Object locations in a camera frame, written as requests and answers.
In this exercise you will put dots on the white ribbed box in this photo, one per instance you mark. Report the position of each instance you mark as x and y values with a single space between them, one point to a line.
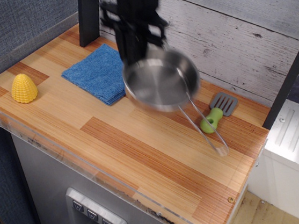
275 178

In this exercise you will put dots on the green handled grey spatula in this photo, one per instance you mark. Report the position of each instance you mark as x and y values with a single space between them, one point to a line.
222 105

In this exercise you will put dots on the blue folded cloth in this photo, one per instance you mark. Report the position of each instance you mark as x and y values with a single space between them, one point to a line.
99 74

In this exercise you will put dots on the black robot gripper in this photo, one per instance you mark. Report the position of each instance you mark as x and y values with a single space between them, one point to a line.
136 23

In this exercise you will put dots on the dark upright post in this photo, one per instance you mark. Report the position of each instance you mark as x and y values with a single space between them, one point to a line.
295 63
88 13

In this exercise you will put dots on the dark right upright post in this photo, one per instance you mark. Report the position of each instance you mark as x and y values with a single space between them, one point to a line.
295 63

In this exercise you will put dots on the yellow toy corn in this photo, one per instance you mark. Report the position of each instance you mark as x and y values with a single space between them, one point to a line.
23 89

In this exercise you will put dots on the stainless steel pot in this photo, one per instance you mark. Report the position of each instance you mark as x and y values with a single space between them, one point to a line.
167 81

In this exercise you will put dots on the dark left upright post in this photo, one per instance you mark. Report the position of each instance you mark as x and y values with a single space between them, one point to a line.
88 13

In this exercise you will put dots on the silver dispenser panel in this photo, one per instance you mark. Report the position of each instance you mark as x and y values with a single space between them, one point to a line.
83 210

